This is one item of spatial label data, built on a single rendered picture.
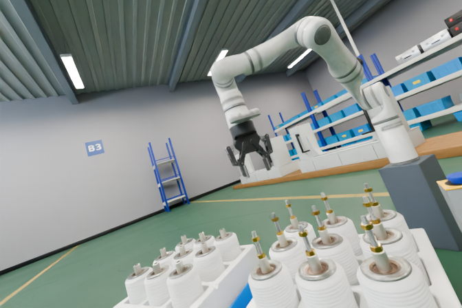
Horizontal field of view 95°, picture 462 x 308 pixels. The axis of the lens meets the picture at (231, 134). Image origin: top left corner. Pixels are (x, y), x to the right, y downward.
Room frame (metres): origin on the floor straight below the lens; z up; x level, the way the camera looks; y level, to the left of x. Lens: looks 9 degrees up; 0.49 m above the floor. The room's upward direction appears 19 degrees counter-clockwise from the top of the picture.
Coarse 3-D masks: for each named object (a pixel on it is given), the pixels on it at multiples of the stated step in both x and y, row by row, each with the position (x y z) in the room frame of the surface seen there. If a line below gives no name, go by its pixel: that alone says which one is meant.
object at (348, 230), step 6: (348, 222) 0.64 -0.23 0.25; (330, 228) 0.64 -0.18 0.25; (336, 228) 0.63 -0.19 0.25; (342, 228) 0.62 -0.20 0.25; (348, 228) 0.62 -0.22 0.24; (354, 228) 0.64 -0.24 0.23; (342, 234) 0.62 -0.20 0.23; (348, 234) 0.62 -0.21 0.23; (354, 234) 0.63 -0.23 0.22; (354, 240) 0.62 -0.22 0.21; (354, 246) 0.62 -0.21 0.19; (360, 246) 0.63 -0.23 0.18; (354, 252) 0.62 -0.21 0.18; (360, 252) 0.62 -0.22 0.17
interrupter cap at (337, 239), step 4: (332, 236) 0.58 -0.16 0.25; (336, 236) 0.57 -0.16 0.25; (340, 236) 0.56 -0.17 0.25; (316, 240) 0.59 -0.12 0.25; (320, 240) 0.58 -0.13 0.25; (332, 240) 0.56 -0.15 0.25; (336, 240) 0.55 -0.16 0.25; (340, 240) 0.54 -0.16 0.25; (312, 244) 0.57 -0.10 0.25; (316, 244) 0.56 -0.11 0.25; (320, 244) 0.56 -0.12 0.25; (324, 244) 0.56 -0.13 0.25; (328, 244) 0.55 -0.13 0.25; (332, 244) 0.54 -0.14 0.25; (336, 244) 0.53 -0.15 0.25; (316, 248) 0.55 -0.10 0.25; (320, 248) 0.54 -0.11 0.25; (324, 248) 0.53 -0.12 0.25; (328, 248) 0.53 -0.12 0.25
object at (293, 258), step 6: (300, 246) 0.60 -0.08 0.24; (270, 252) 0.62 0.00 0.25; (276, 252) 0.60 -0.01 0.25; (282, 252) 0.59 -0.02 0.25; (288, 252) 0.59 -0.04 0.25; (294, 252) 0.59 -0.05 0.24; (300, 252) 0.60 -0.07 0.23; (276, 258) 0.60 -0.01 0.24; (282, 258) 0.59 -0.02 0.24; (288, 258) 0.58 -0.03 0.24; (294, 258) 0.58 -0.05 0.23; (300, 258) 0.59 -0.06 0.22; (306, 258) 0.61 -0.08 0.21; (288, 264) 0.59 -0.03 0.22; (294, 264) 0.58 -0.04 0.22; (300, 264) 0.59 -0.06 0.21; (294, 270) 0.58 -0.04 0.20; (294, 276) 0.58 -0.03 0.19; (294, 282) 0.59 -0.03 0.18
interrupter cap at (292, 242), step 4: (288, 240) 0.65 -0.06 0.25; (292, 240) 0.64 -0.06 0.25; (296, 240) 0.62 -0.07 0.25; (272, 244) 0.65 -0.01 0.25; (276, 244) 0.65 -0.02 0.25; (288, 244) 0.63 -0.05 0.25; (292, 244) 0.61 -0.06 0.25; (296, 244) 0.61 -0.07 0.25; (272, 248) 0.63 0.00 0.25; (276, 248) 0.62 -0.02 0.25; (280, 248) 0.61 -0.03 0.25; (284, 248) 0.60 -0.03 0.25; (288, 248) 0.59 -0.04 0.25
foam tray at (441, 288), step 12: (420, 228) 0.63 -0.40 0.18; (420, 240) 0.58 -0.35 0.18; (420, 252) 0.53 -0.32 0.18; (432, 252) 0.52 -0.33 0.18; (360, 264) 0.59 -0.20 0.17; (432, 264) 0.49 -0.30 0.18; (432, 276) 0.45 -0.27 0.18; (444, 276) 0.45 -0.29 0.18; (360, 288) 0.49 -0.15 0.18; (432, 288) 0.43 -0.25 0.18; (444, 288) 0.42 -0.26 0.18; (252, 300) 0.57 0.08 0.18; (300, 300) 0.51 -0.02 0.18; (360, 300) 0.46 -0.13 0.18; (444, 300) 0.40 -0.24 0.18; (456, 300) 0.39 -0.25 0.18
